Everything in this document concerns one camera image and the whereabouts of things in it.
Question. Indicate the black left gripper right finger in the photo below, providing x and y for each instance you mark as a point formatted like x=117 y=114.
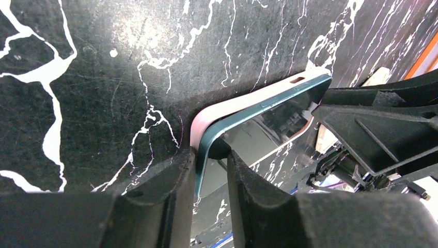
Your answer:
x=265 y=216

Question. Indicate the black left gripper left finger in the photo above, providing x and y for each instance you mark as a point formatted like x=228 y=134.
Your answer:
x=157 y=213

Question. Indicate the pink phone case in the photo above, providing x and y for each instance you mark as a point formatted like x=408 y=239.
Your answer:
x=214 y=112

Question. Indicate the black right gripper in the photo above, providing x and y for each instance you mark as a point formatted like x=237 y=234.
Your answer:
x=385 y=128

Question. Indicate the orange wooden shelf rack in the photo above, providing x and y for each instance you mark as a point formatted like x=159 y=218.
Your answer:
x=427 y=61

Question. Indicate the teal smartphone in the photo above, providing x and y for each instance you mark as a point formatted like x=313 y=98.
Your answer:
x=257 y=133

